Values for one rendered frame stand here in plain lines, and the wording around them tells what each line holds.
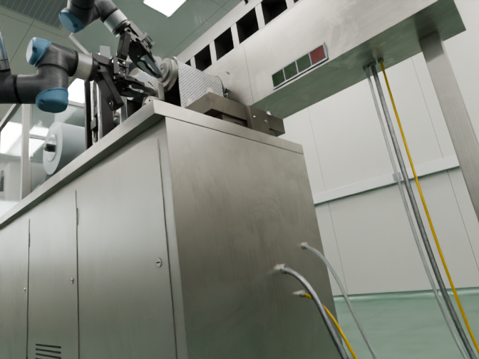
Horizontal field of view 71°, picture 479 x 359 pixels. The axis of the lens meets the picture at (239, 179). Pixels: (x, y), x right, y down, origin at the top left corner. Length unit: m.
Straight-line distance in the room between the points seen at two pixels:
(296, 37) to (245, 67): 0.27
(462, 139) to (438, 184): 2.23
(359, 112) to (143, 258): 3.24
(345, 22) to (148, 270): 1.03
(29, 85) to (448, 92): 1.22
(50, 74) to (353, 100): 3.28
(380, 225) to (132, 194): 2.95
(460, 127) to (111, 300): 1.15
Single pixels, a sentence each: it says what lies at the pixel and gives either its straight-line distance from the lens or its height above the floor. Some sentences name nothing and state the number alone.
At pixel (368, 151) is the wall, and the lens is 3.69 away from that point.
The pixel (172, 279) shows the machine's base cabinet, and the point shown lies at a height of 0.48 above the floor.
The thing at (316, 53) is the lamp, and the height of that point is 1.19.
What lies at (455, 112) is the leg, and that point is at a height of 0.85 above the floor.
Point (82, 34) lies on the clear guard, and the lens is 2.37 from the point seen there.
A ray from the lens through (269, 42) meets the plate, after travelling 1.51.
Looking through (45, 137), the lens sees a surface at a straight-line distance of 2.16.
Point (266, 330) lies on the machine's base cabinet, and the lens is 0.94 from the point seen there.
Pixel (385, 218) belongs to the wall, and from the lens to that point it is 3.57.
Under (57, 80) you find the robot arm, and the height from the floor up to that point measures 1.02.
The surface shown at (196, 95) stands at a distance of 1.35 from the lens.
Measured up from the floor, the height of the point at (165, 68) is 1.25.
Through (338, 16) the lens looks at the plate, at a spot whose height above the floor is 1.28.
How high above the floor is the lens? 0.48
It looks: 15 degrees up
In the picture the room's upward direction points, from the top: 8 degrees counter-clockwise
